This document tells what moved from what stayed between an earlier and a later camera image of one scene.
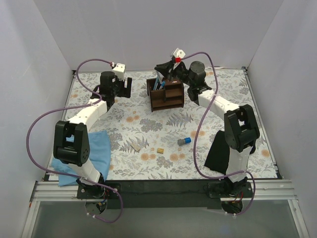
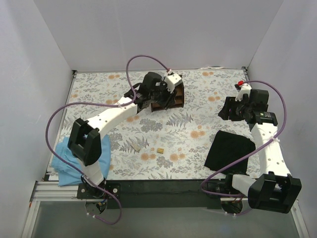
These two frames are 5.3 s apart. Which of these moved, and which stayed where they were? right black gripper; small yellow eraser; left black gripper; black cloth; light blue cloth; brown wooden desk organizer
Moved: left black gripper; right black gripper
Stayed: small yellow eraser; black cloth; brown wooden desk organizer; light blue cloth
